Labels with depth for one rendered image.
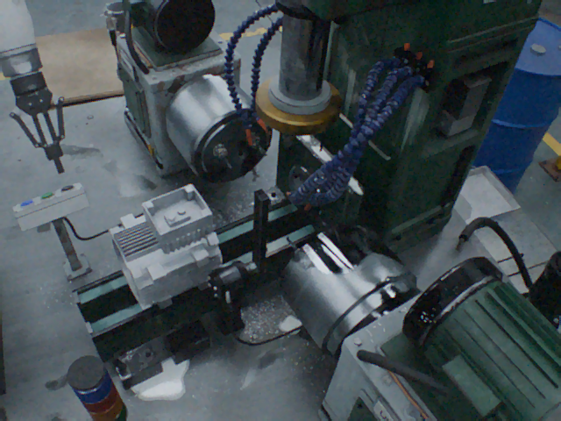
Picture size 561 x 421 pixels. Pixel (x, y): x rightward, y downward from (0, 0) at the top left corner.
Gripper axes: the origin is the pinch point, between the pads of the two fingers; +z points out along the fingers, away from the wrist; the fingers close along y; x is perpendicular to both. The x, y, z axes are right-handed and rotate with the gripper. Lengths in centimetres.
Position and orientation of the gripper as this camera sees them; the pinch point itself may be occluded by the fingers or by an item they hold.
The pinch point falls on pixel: (56, 158)
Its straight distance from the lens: 130.4
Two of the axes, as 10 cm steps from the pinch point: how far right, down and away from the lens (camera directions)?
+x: -4.9, -2.6, 8.3
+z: 2.0, 9.0, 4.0
